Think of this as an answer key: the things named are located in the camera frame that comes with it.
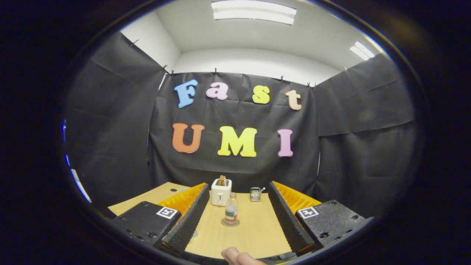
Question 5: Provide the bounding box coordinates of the ceiling light panel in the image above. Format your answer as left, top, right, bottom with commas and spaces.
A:
350, 41, 376, 61
212, 0, 297, 25

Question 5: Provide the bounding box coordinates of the wooden table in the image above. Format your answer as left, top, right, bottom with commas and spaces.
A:
107, 182, 313, 260

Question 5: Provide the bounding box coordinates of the black backdrop cloth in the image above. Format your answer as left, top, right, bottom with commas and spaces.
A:
64, 31, 418, 218

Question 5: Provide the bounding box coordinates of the white toaster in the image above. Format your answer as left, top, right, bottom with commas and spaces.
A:
211, 179, 232, 206

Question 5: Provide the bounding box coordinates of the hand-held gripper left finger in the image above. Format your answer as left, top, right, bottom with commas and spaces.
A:
110, 183, 210, 254

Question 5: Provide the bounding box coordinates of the clear plastic juice bottle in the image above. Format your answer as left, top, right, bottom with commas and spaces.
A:
224, 192, 239, 225

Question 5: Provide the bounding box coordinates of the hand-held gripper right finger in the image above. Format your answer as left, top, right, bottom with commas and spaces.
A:
268, 181, 374, 256

